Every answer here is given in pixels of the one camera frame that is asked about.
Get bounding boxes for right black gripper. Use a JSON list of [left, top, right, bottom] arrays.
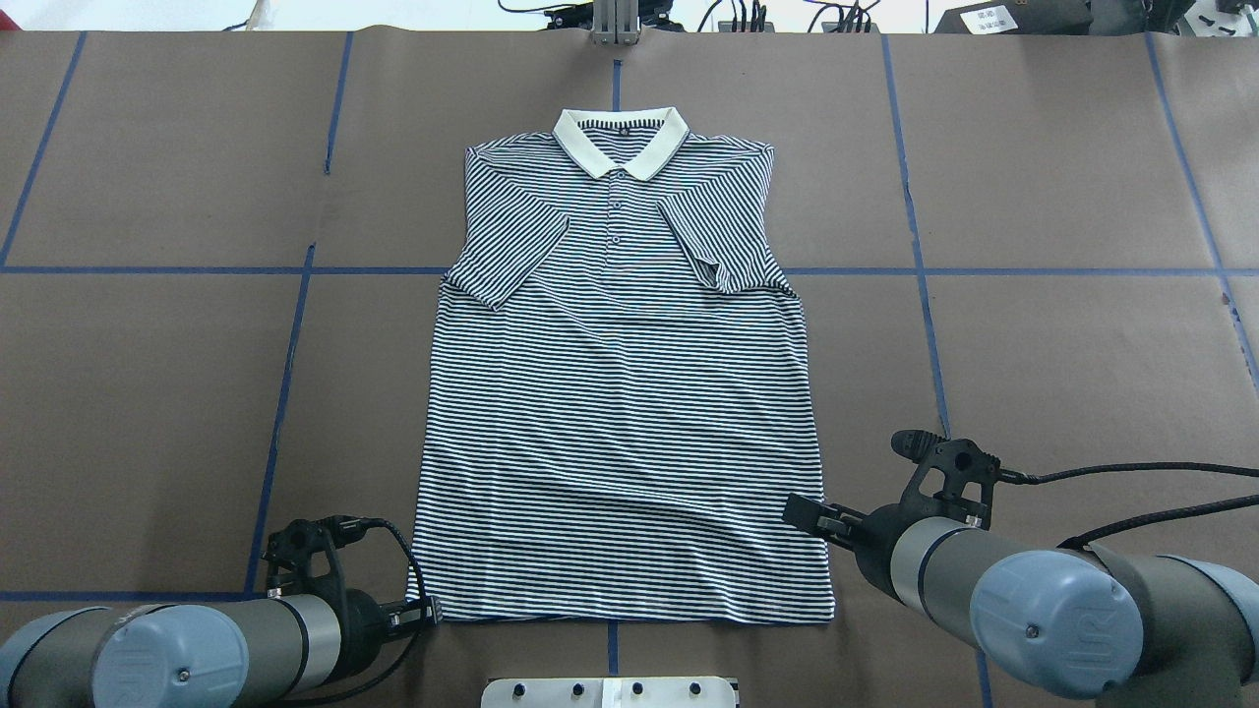
[[782, 494, 910, 596]]

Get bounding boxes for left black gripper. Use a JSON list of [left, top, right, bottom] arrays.
[[340, 590, 438, 665]]

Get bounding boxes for navy white striped polo shirt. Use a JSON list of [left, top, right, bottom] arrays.
[[405, 107, 836, 624]]

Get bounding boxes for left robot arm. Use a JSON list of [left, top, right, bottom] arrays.
[[3, 590, 442, 707]]

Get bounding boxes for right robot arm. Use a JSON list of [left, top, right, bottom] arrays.
[[783, 494, 1256, 707]]

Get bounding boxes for black box with label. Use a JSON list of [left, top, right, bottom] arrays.
[[930, 1, 1094, 35]]

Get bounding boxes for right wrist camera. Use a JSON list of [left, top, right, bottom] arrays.
[[890, 430, 1002, 532]]

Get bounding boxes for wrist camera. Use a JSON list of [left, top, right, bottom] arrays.
[[261, 514, 383, 596], [890, 430, 1002, 532]]

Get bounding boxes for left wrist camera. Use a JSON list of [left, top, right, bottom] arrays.
[[261, 514, 383, 596]]

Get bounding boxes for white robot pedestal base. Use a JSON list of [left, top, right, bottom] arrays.
[[480, 677, 742, 707]]

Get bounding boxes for aluminium frame post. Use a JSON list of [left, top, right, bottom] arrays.
[[590, 0, 641, 47]]

